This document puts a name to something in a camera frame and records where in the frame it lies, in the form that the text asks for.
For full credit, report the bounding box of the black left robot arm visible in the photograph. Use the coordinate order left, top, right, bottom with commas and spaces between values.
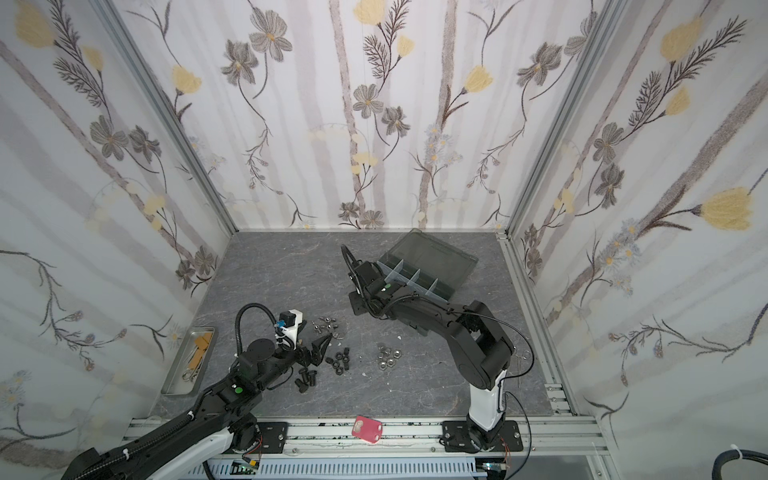
63, 302, 333, 479

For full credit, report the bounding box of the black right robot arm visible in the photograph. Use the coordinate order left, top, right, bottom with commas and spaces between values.
340, 238, 515, 453

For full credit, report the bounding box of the pile of silver wing nuts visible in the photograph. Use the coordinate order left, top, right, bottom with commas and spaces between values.
312, 317, 345, 339

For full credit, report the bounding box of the pile of black nuts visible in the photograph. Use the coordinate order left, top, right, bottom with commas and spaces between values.
325, 347, 351, 376

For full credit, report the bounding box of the clear compartment organizer box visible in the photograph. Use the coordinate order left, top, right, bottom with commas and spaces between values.
376, 229, 478, 303

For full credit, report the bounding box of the metal tray with tools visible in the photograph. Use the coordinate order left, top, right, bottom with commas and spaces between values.
160, 326, 217, 397

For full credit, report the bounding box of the pink plastic card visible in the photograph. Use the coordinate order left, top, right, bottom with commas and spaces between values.
351, 416, 383, 444

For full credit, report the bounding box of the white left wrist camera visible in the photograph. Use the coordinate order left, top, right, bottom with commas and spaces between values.
275, 309, 304, 350

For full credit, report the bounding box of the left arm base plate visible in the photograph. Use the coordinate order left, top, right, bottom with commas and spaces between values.
231, 421, 289, 454

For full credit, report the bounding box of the white ribbed cable duct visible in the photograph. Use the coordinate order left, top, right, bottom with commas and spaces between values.
209, 457, 487, 479

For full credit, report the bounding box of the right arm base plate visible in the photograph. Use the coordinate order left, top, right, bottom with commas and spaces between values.
439, 419, 524, 454

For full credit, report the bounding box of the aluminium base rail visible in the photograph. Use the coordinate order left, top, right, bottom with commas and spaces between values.
122, 416, 610, 460

